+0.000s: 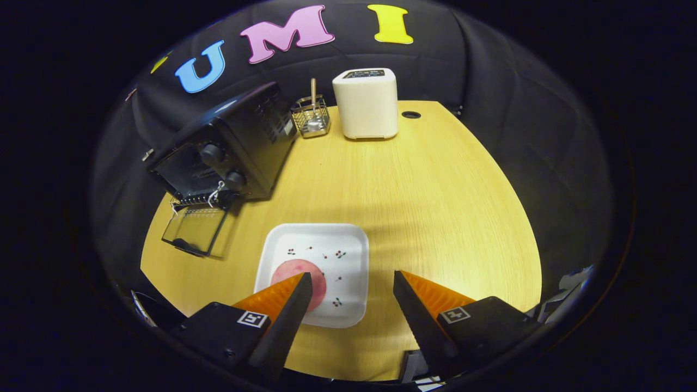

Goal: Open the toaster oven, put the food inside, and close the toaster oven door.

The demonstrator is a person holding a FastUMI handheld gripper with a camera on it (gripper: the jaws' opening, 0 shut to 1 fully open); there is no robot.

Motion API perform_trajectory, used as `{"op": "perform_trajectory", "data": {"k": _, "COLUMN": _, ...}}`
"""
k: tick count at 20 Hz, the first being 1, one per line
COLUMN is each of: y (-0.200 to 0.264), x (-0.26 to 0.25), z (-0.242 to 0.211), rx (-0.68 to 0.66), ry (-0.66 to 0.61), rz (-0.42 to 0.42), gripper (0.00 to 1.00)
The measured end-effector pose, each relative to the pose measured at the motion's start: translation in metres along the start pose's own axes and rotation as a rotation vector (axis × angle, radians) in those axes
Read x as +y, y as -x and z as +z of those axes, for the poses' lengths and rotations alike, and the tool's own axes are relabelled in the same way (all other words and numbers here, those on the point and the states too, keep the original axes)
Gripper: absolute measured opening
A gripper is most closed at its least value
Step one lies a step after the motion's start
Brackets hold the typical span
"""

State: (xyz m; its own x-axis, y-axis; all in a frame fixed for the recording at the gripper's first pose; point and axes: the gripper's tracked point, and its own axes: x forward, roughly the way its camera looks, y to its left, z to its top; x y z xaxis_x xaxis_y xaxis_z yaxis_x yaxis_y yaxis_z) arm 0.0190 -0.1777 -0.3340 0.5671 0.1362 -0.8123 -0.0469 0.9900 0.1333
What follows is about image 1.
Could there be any metal wire mesh holder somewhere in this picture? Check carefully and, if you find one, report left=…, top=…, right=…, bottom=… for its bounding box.
left=291, top=96, right=332, bottom=139

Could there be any white square foam plate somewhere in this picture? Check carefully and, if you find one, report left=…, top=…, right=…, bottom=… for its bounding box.
left=254, top=222, right=370, bottom=329

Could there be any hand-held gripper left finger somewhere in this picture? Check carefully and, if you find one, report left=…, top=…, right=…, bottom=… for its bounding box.
left=172, top=272, right=315, bottom=382

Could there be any black toaster oven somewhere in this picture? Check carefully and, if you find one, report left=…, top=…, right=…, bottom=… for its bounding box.
left=146, top=82, right=299, bottom=258

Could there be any white toaster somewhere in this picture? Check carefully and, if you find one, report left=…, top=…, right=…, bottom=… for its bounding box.
left=332, top=68, right=399, bottom=140

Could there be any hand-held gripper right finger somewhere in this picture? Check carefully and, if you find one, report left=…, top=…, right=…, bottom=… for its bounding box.
left=393, top=269, right=542, bottom=379

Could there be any pink round meat slice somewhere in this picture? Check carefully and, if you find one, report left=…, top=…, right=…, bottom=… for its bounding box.
left=271, top=259, right=327, bottom=312

